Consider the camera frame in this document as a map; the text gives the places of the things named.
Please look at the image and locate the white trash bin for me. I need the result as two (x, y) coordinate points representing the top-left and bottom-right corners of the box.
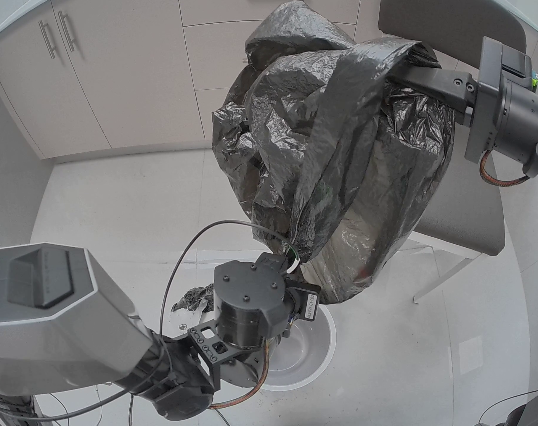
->
(251, 304), (337, 391)

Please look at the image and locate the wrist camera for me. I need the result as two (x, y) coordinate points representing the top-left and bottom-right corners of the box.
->
(253, 251), (301, 283)
(502, 46), (538, 92)

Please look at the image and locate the beige cabinet with drawers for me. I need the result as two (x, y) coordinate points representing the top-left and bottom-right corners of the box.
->
(0, 0), (538, 249)

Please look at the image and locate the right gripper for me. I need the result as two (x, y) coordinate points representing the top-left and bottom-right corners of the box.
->
(465, 37), (538, 164)

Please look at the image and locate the black plastic bag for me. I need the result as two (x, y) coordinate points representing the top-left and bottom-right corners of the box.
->
(211, 0), (456, 305)

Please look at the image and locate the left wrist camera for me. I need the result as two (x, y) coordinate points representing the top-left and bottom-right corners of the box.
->
(253, 251), (301, 283)

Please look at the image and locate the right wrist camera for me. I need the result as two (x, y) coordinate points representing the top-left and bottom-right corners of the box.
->
(502, 46), (538, 92)

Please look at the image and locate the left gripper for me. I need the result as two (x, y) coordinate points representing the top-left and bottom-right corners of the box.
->
(283, 278), (322, 327)

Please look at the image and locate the black plastic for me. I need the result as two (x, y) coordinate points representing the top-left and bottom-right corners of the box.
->
(171, 283), (216, 313)

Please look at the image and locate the grey padded white chair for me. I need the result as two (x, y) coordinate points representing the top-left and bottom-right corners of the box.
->
(378, 0), (528, 304)

